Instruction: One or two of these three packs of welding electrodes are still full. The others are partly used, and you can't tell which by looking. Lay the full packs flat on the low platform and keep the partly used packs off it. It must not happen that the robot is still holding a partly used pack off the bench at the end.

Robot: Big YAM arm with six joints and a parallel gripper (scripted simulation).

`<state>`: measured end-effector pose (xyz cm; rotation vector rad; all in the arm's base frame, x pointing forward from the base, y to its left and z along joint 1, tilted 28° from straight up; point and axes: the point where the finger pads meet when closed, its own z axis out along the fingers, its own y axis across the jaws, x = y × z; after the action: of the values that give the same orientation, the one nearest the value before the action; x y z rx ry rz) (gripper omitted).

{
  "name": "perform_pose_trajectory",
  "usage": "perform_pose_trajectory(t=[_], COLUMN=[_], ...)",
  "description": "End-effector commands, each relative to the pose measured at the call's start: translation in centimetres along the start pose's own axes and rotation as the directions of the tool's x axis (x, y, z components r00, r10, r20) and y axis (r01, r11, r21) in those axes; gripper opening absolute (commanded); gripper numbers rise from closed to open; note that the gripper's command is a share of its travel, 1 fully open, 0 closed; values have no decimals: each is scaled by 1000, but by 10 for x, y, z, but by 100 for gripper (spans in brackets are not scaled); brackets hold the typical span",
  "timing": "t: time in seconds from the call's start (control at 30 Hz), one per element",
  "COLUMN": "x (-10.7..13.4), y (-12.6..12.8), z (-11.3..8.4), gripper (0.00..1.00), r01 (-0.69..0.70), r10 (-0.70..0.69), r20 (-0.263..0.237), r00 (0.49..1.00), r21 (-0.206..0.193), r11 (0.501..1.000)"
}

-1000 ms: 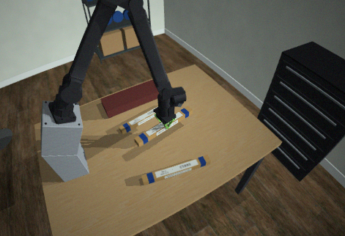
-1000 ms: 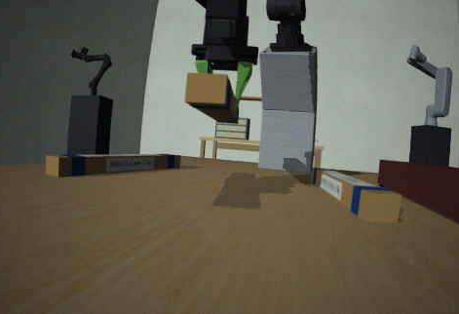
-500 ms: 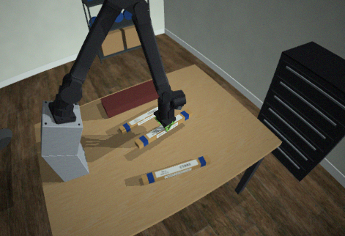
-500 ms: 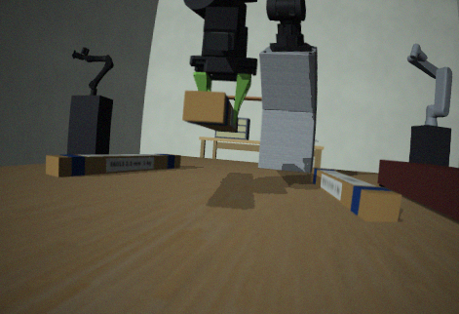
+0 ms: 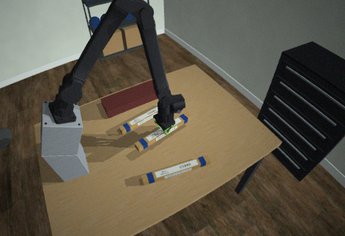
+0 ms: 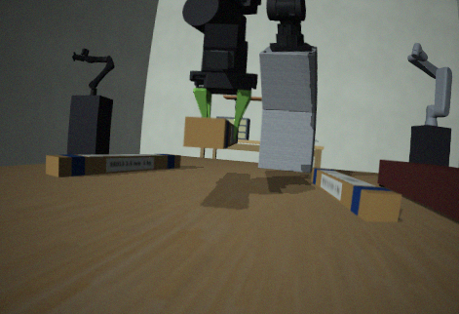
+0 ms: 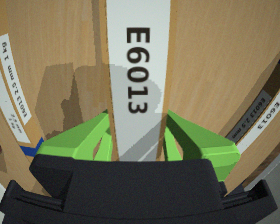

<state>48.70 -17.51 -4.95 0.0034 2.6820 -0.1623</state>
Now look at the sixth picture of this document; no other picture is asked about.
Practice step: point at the long tan cardboard box with blue bands and white label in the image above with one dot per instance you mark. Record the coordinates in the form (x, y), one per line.
(84, 165)

